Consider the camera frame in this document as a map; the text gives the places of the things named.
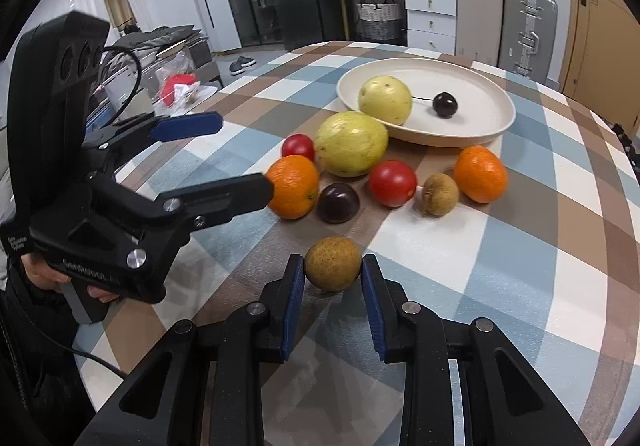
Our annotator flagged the person's left hand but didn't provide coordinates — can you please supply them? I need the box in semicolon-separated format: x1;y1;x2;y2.
21;258;118;305

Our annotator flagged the yellow green guava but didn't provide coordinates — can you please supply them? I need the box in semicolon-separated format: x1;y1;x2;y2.
314;111;390;177

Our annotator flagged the dark purple round fruit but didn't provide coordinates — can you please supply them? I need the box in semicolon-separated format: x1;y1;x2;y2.
316;182;360;224

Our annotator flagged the dark cherry with stem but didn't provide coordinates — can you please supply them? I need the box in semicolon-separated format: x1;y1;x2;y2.
411;92;458;119

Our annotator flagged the clear plastic bag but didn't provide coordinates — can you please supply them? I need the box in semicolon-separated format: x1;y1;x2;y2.
145;48;202;117

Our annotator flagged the checked tablecloth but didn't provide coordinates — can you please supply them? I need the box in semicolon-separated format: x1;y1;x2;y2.
65;40;640;446

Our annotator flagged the pale yellow guava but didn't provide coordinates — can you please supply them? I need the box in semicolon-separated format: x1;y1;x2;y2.
358;76;413;125

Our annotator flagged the woven laundry basket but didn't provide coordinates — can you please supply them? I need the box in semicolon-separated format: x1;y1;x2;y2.
356;0;403;44

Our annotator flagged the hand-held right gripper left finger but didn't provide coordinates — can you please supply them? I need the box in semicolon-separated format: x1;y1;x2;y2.
75;254;306;446

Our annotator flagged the beige suitcase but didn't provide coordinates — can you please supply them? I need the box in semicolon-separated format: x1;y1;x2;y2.
452;0;506;69

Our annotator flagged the person's left forearm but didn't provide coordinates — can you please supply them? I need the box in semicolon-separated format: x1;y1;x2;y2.
0;271;96;446

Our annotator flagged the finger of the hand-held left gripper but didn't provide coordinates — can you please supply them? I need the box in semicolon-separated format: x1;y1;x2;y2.
82;112;224;177
129;172;275;253

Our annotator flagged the black cable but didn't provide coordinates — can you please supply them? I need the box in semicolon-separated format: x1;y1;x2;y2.
100;48;144;124
7;261;127;377

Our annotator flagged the red pouch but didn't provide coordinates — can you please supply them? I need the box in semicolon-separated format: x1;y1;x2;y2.
154;73;201;106

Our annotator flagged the brown longan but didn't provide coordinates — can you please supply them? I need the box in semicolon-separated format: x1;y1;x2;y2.
304;237;362;291
420;173;460;217

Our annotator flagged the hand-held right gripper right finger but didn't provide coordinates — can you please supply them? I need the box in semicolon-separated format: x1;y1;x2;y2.
361;254;591;446

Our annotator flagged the cream round plate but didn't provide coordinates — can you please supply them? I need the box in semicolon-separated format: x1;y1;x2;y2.
336;58;516;148

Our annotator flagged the wooden door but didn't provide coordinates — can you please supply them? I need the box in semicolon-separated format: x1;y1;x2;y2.
557;0;640;127

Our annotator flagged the red tomato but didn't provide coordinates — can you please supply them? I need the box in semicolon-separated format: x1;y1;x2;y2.
281;134;316;163
368;160;418;207

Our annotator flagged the dark clothes pile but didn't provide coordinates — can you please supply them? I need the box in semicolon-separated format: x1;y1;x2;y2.
112;24;223;91

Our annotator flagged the orange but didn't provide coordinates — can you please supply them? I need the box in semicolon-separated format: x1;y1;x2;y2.
265;155;320;220
453;145;509;204

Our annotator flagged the white drawer desk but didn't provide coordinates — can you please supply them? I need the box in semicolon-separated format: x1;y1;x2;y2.
324;0;458;54

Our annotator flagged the silver suitcase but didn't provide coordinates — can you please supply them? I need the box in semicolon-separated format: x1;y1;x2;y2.
497;0;558;76

